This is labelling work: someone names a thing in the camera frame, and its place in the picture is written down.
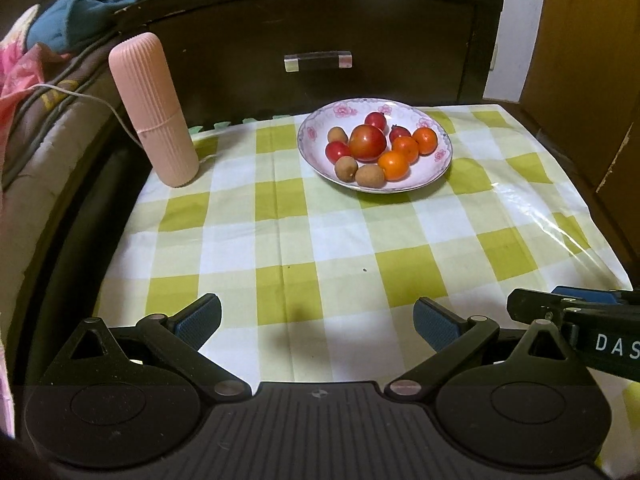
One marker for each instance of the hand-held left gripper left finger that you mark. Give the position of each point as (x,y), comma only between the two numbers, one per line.
(200,317)

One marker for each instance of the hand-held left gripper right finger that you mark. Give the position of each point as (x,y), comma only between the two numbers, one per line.
(435,325)

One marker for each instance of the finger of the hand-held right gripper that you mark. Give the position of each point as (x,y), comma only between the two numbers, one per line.
(590,296)
(530,305)

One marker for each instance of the brown longan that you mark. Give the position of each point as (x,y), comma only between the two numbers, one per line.
(370,175)
(346,168)
(337,134)

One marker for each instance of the small orange tangerine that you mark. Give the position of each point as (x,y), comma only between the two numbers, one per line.
(425,140)
(393,166)
(406,148)

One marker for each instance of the red cherry tomato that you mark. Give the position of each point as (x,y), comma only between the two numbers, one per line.
(376,120)
(337,151)
(399,134)

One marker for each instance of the large red tomato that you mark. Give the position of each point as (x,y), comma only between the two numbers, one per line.
(368,142)

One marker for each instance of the white floral plate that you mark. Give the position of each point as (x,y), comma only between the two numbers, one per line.
(320,130)

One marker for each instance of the green checkered tablecloth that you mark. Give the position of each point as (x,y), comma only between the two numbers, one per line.
(325,240)

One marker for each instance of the green foam mat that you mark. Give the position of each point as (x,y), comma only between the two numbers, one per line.
(240,124)

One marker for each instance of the pink ribbed cylinder case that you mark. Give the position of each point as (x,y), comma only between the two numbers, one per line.
(150,110)

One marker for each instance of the brown quilted blanket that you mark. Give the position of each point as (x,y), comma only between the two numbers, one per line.
(50,160)

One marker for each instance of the wooden wardrobe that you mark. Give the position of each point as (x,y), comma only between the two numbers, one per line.
(575,35)

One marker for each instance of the dark wooden nightstand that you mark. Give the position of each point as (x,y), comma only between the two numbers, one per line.
(225,50)

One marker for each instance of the pink floral cloth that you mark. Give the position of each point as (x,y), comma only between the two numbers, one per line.
(20,70)

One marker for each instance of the blue cloth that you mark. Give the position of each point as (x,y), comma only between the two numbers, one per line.
(75,15)

